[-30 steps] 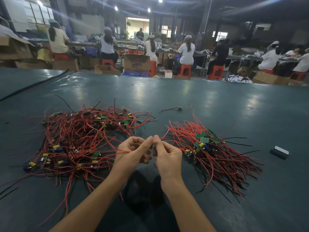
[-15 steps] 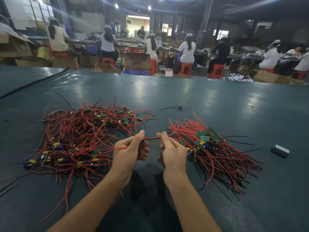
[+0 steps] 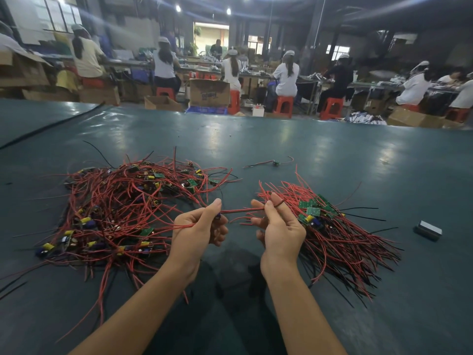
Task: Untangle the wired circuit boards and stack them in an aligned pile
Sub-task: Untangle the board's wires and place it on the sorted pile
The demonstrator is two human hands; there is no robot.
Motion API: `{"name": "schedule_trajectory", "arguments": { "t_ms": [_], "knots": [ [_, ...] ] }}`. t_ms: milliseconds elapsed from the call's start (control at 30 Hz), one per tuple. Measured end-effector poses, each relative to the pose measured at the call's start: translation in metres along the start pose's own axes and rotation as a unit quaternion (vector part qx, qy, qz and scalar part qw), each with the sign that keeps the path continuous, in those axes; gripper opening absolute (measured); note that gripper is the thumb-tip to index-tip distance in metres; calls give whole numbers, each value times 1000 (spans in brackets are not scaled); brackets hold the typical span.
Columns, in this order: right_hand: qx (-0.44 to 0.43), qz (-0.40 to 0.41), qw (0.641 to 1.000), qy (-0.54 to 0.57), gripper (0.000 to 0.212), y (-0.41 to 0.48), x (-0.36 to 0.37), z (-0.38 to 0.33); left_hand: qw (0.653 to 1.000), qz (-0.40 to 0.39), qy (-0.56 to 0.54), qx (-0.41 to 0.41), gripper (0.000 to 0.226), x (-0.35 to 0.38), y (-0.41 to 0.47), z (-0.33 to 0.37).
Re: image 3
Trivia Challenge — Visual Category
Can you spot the person's right hand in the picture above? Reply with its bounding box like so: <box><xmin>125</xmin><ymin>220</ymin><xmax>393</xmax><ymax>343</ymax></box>
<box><xmin>250</xmin><ymin>192</ymin><xmax>307</xmax><ymax>282</ymax></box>

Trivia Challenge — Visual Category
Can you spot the person's left hand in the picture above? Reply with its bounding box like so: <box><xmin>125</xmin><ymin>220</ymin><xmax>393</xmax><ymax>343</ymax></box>
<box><xmin>169</xmin><ymin>198</ymin><xmax>230</xmax><ymax>282</ymax></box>

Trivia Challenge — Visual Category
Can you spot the red wire with yellow connector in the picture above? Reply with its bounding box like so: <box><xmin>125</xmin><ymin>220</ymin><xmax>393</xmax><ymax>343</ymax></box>
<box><xmin>173</xmin><ymin>202</ymin><xmax>285</xmax><ymax>230</ymax></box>

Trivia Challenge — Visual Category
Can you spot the sorted bundle of wired boards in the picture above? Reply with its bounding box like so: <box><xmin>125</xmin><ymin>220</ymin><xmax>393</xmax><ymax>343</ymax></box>
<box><xmin>255</xmin><ymin>166</ymin><xmax>404</xmax><ymax>300</ymax></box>

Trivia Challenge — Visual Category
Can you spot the lone wired component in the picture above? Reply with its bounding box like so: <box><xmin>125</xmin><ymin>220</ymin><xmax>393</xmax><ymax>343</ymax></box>
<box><xmin>245</xmin><ymin>156</ymin><xmax>295</xmax><ymax>169</ymax></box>

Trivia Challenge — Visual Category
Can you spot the pile of red-wired boards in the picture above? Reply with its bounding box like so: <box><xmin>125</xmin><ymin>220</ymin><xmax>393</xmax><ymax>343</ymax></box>
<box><xmin>0</xmin><ymin>146</ymin><xmax>241</xmax><ymax>341</ymax></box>

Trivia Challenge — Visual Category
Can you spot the person's right forearm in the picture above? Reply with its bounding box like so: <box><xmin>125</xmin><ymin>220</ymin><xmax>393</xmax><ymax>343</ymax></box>
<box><xmin>262</xmin><ymin>266</ymin><xmax>348</xmax><ymax>355</ymax></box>

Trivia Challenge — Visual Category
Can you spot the person's left forearm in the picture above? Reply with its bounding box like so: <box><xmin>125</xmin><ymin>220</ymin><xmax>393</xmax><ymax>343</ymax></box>
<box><xmin>70</xmin><ymin>261</ymin><xmax>197</xmax><ymax>355</ymax></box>

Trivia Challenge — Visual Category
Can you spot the dark green table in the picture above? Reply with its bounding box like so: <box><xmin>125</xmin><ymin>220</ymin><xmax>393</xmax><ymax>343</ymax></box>
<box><xmin>0</xmin><ymin>98</ymin><xmax>473</xmax><ymax>355</ymax></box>

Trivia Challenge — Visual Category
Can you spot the blue plastic crate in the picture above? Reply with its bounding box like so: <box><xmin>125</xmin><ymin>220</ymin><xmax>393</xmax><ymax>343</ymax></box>
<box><xmin>186</xmin><ymin>106</ymin><xmax>229</xmax><ymax>116</ymax></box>

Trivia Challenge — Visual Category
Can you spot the heap of black white items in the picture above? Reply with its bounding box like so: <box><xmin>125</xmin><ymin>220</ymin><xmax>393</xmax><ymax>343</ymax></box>
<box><xmin>346</xmin><ymin>111</ymin><xmax>388</xmax><ymax>126</ymax></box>

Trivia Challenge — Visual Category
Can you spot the small black grey block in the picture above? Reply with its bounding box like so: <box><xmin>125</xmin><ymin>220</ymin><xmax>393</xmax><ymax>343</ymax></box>
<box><xmin>413</xmin><ymin>220</ymin><xmax>443</xmax><ymax>242</ymax></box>

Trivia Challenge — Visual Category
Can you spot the yellow sack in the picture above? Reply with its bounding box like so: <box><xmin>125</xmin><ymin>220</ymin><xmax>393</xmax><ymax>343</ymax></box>
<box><xmin>56</xmin><ymin>70</ymin><xmax>79</xmax><ymax>92</ymax></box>

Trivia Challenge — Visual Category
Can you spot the large open cardboard box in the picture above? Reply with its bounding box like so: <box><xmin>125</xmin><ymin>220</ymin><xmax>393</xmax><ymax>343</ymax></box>
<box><xmin>0</xmin><ymin>50</ymin><xmax>51</xmax><ymax>88</ymax></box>

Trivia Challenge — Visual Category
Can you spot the grid window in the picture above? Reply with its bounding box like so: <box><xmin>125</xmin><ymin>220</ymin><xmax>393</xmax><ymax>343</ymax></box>
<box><xmin>40</xmin><ymin>0</ymin><xmax>84</xmax><ymax>34</ymax></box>

